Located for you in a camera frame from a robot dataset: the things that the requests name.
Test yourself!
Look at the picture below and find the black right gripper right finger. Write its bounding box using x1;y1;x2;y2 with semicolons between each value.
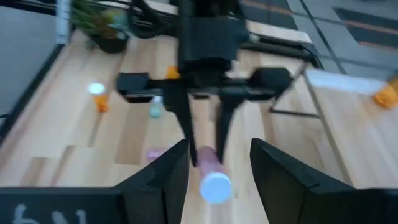
249;138;358;224

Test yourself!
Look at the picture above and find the pink pill bottle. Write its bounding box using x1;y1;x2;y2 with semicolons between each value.
195;146;233;205

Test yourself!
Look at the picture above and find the green pill bottle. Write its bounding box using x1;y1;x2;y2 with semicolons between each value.
149;96;164;119

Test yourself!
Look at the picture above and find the medium orange pill bottle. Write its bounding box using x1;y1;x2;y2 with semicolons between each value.
86;82;109;113

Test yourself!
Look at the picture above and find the potted green succulent plant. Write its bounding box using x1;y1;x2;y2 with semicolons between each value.
70;0;130;54

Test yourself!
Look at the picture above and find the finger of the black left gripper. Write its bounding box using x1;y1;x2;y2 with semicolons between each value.
215;90;247;165
163;83;199;168

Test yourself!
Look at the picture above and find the silver aluminium frame post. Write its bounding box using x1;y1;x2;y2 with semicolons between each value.
57;0;71;44

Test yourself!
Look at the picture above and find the black mat with striped edge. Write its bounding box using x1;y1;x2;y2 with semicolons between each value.
334;7;398;50

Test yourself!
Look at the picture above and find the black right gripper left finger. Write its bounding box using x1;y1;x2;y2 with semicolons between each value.
114;138;191;224

